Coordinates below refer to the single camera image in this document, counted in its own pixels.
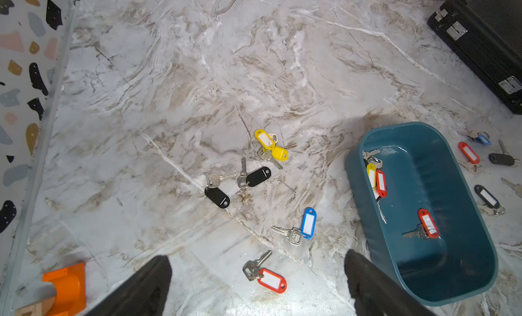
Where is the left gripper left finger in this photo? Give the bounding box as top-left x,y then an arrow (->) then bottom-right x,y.
88,255 -> 172,316

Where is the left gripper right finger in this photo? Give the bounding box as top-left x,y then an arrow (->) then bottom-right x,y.
344,249 -> 434,315

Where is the teal storage box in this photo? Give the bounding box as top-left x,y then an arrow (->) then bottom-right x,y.
345,123 -> 498,306

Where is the red tag key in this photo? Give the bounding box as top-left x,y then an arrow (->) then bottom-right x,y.
243,250 -> 288,294
376,169 -> 387,198
402,209 -> 440,241
458,142 -> 481,173

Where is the black key fob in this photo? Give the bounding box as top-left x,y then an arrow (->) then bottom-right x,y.
204,172 -> 237,209
237,157 -> 272,190

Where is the black tag key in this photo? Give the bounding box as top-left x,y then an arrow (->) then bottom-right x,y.
474,184 -> 506,215

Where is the yellow tag key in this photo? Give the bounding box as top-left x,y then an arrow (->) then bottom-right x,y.
362,150 -> 383,200
254,129 -> 289,170

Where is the bare silver key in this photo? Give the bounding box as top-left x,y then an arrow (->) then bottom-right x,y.
501,178 -> 522,197

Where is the black head key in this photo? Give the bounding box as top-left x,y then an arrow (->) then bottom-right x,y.
488,139 -> 519,167

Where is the small blue tag key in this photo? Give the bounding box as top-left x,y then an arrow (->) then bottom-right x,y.
458,131 -> 492,146

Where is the yellow tag key in box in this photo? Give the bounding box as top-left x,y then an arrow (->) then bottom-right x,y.
362,150 -> 383,200

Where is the orange object on table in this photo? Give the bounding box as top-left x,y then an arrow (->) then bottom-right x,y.
14,262 -> 87,316

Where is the black laptop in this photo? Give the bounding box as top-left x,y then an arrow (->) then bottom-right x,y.
428,0 -> 521,115

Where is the left aluminium corner post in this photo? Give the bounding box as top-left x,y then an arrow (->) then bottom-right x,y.
1,0 -> 80,308

